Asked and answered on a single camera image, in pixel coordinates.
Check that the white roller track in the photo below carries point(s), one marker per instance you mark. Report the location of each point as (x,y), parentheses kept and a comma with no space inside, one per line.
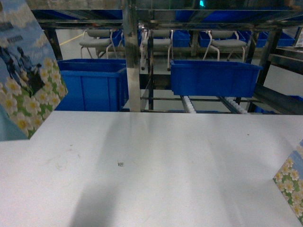
(187,104)

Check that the blue crate on rollers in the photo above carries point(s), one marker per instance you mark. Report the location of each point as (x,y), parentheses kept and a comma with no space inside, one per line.
(213,78)

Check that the blue crate left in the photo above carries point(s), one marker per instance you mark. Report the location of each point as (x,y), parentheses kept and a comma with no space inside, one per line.
(94,85)

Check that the grey chair middle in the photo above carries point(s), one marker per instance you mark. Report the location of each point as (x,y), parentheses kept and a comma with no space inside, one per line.
(161,39)

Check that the grey chair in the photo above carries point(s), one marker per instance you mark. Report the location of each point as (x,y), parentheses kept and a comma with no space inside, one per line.
(224,39)
(97,38)
(161,39)

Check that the grey chair right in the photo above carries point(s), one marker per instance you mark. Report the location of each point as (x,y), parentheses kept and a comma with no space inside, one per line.
(224,39)

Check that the steel rack upright post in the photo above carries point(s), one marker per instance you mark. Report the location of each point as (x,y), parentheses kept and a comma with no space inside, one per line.
(130,27)

